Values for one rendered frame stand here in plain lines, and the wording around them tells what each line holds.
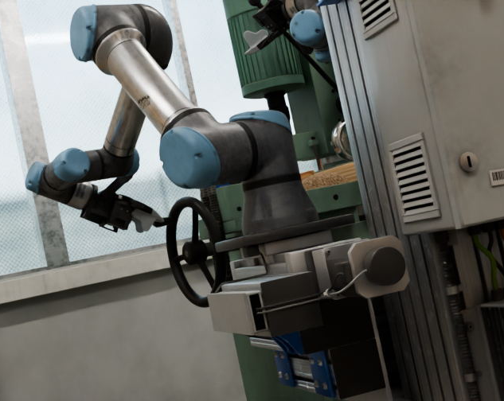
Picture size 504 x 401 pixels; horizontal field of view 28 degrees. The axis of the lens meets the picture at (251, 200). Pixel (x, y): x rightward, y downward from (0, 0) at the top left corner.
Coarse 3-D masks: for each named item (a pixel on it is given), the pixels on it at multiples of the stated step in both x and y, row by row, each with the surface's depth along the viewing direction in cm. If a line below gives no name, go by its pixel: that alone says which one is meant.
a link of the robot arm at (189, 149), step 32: (96, 32) 203; (128, 32) 203; (96, 64) 205; (128, 64) 199; (160, 96) 192; (160, 128) 191; (192, 128) 182; (224, 128) 186; (160, 160) 187; (192, 160) 180; (224, 160) 183
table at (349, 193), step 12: (312, 192) 240; (324, 192) 242; (336, 192) 244; (348, 192) 245; (324, 204) 241; (336, 204) 243; (348, 204) 245; (360, 204) 248; (204, 228) 267; (228, 228) 256; (240, 228) 253
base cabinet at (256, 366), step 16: (240, 336) 279; (240, 352) 281; (256, 352) 272; (272, 352) 265; (240, 368) 282; (256, 368) 274; (272, 368) 266; (256, 384) 275; (272, 384) 268; (256, 400) 277; (272, 400) 269; (288, 400) 262; (304, 400) 255; (320, 400) 249; (336, 400) 245
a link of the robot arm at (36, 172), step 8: (32, 168) 241; (40, 168) 239; (32, 176) 238; (40, 176) 238; (32, 184) 238; (40, 184) 239; (40, 192) 240; (48, 192) 239; (56, 192) 239; (64, 192) 241; (72, 192) 242; (56, 200) 243; (64, 200) 243
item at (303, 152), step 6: (306, 132) 275; (312, 132) 276; (294, 138) 272; (300, 138) 273; (306, 138) 274; (294, 144) 272; (300, 144) 273; (306, 144) 274; (300, 150) 273; (306, 150) 274; (312, 150) 275; (318, 150) 276; (300, 156) 272; (306, 156) 273; (312, 156) 275
